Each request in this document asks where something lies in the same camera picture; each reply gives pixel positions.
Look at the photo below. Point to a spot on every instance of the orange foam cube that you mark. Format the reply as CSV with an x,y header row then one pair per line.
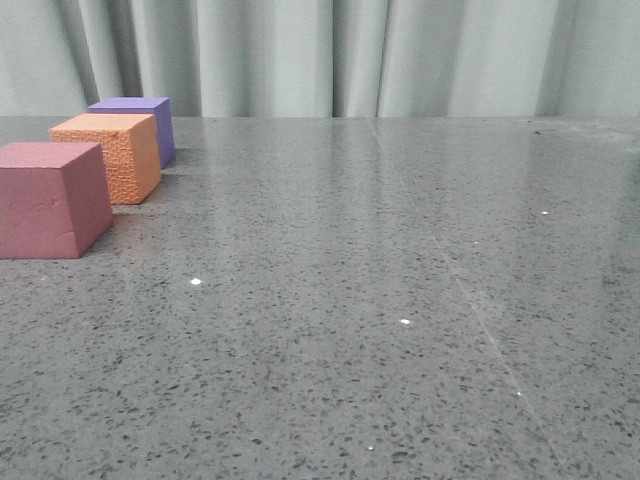
x,y
130,151

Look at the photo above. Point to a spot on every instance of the purple foam cube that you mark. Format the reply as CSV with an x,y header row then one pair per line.
x,y
159,107

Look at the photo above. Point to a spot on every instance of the pale green curtain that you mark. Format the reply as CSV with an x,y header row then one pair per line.
x,y
324,58

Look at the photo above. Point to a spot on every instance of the red foam cube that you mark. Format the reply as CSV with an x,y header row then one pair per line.
x,y
55,201

